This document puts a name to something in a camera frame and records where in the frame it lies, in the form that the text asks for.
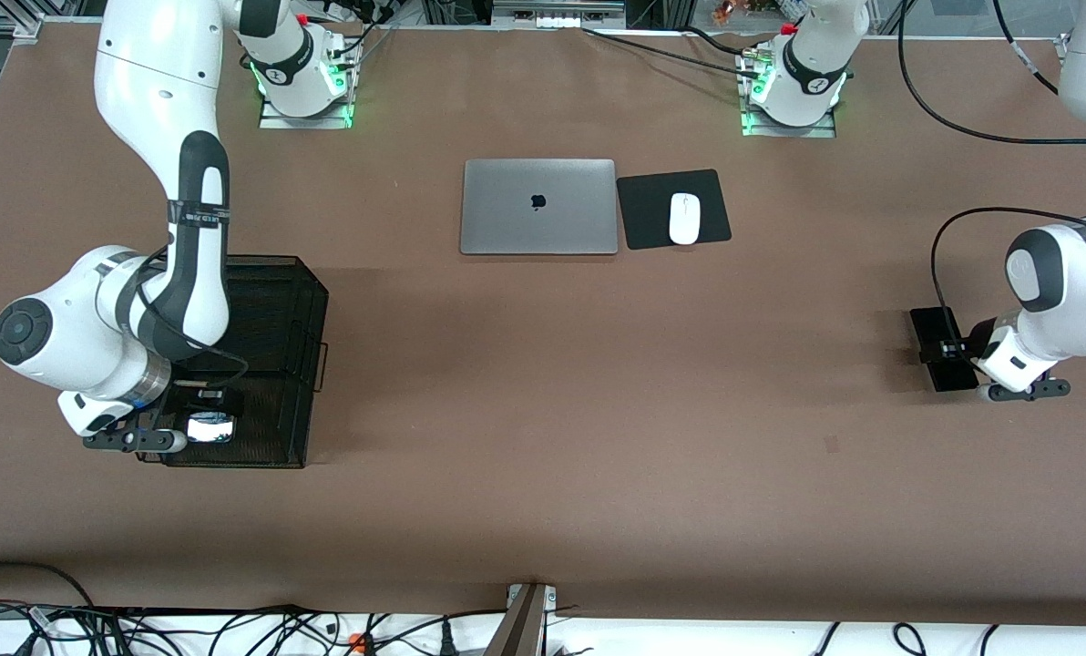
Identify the black flip phone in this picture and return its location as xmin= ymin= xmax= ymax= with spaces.
xmin=185 ymin=411 xmax=237 ymax=446

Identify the black slab smartphone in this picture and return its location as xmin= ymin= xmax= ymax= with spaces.
xmin=909 ymin=307 xmax=981 ymax=394

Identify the black mesh drawer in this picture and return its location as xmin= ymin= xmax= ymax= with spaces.
xmin=133 ymin=369 xmax=312 ymax=469

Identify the white computer mouse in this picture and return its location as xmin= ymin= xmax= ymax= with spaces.
xmin=669 ymin=192 xmax=702 ymax=246

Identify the black mouse pad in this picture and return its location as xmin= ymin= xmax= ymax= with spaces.
xmin=616 ymin=169 xmax=733 ymax=251

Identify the silver closed laptop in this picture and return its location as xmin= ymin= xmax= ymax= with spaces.
xmin=459 ymin=159 xmax=619 ymax=256

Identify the white power strip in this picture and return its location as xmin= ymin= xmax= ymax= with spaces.
xmin=491 ymin=0 xmax=627 ymax=29

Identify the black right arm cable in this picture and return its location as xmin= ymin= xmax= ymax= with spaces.
xmin=138 ymin=228 xmax=251 ymax=388

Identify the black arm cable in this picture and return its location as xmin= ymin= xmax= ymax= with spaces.
xmin=898 ymin=0 xmax=1086 ymax=315
xmin=138 ymin=228 xmax=251 ymax=388

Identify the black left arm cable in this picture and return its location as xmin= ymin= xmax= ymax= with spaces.
xmin=898 ymin=0 xmax=1086 ymax=315

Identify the black mesh organiser frame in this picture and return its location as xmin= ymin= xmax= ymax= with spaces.
xmin=147 ymin=255 xmax=330 ymax=394

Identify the grey looped cable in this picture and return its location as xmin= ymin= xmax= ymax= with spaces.
xmin=0 ymin=561 xmax=97 ymax=610

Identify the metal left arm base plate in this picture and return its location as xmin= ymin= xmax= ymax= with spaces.
xmin=741 ymin=100 xmax=837 ymax=139

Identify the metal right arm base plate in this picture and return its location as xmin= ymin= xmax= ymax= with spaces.
xmin=259 ymin=87 xmax=354 ymax=130

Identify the grey camera mount pole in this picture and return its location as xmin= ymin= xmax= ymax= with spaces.
xmin=484 ymin=583 xmax=558 ymax=656

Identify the black cable on table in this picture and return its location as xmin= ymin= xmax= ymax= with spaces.
xmin=582 ymin=26 xmax=753 ymax=78

